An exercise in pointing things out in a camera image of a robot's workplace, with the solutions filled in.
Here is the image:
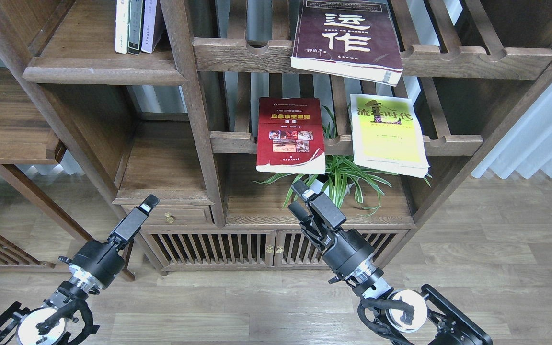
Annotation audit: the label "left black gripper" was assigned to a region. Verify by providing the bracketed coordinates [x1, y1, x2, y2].
[59, 194, 160, 289]

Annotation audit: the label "white plant pot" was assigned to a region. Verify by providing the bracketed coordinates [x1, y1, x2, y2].
[308, 175, 330, 195]

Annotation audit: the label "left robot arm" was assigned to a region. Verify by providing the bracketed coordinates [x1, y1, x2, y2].
[0, 194, 159, 345]

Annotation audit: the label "brass cabinet door knobs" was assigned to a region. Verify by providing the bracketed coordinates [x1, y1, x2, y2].
[265, 245, 284, 254]

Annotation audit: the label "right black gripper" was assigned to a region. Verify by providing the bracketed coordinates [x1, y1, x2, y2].
[287, 180, 377, 284]

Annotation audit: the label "dark wooden bookshelf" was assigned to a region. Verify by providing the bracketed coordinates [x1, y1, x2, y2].
[0, 0, 552, 273]

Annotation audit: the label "yellow green book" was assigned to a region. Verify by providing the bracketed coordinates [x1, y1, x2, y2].
[350, 94, 429, 178]

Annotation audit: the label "brass drawer knob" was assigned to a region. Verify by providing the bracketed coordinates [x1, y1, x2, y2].
[164, 212, 176, 224]

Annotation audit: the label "white standing book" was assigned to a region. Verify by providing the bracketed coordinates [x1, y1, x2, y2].
[115, 0, 131, 54]

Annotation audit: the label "lavender standing book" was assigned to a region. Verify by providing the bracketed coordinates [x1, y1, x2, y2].
[141, 0, 165, 53]

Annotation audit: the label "red book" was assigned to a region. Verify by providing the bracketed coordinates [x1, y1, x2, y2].
[256, 97, 326, 174]

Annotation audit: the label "white curtain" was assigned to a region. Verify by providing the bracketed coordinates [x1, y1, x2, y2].
[471, 83, 552, 179]

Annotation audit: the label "dark maroon book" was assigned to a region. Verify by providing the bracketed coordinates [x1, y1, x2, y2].
[290, 0, 403, 87]

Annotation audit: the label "spider plant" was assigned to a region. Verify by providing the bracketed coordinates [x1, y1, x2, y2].
[253, 106, 433, 217]

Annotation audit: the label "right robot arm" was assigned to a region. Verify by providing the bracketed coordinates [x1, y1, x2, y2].
[288, 180, 493, 345]

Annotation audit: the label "dark green standing book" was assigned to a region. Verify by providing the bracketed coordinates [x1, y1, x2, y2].
[127, 0, 144, 55]

